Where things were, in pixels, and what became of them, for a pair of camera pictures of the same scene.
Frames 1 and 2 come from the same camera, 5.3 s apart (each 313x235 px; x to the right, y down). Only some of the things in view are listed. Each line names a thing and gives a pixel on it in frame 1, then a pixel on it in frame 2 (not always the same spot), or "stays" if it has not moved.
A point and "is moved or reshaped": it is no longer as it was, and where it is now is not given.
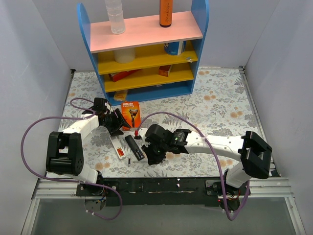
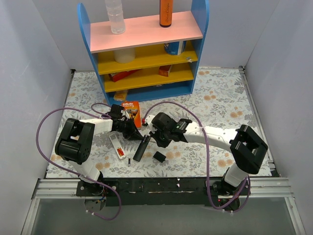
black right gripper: (151, 152) → (155, 136)
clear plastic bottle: (115, 11) stays
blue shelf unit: (147, 61) stays
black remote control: (134, 147) is moved or reshaped
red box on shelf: (116, 76) stays
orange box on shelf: (164, 70) stays
